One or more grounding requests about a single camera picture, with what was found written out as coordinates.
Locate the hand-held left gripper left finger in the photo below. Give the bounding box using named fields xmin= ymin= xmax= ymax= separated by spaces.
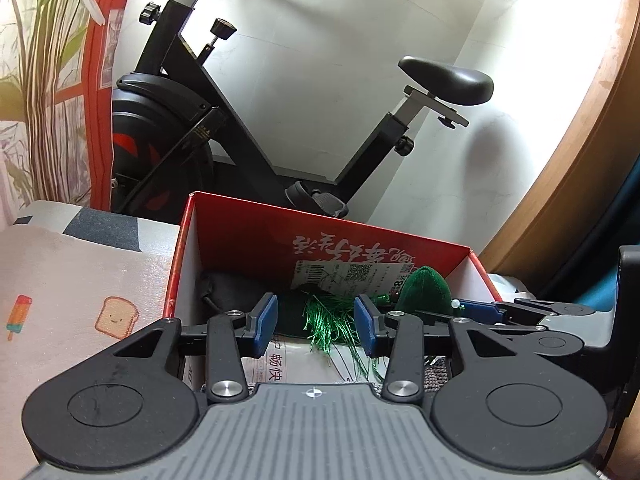
xmin=112 ymin=294 xmax=279 ymax=403

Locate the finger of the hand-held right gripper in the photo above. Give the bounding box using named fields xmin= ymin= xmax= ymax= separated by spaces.
xmin=514 ymin=297 xmax=596 ymax=317
xmin=459 ymin=299 xmax=549 ymax=332

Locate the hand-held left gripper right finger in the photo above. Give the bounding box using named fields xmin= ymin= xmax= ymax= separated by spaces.
xmin=354 ymin=295 xmax=538 ymax=403

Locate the black cloth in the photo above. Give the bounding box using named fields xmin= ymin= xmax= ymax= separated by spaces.
xmin=200 ymin=271 xmax=321 ymax=337

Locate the green tasselled ornament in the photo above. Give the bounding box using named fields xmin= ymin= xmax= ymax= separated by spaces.
xmin=301 ymin=266 xmax=461 ymax=386

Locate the grey knitted cloth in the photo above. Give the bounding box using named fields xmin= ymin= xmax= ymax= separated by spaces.
xmin=424 ymin=356 xmax=452 ymax=392

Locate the red cardboard box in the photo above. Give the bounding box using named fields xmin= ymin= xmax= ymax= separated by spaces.
xmin=164 ymin=191 xmax=503 ymax=396

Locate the teal curtain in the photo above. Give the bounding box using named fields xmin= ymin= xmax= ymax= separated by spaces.
xmin=542 ymin=160 xmax=640 ymax=306

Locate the printed table cover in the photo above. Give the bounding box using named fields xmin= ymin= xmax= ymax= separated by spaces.
xmin=0 ymin=200 xmax=533 ymax=466

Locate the black exercise bike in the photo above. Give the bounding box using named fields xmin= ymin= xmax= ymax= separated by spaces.
xmin=110 ymin=0 xmax=496 ymax=221

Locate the wooden door frame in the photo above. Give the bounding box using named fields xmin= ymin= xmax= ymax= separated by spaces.
xmin=480 ymin=0 xmax=640 ymax=281

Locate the red printed wall cloth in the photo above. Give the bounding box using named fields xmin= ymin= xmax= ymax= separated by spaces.
xmin=0 ymin=0 xmax=138 ymax=231

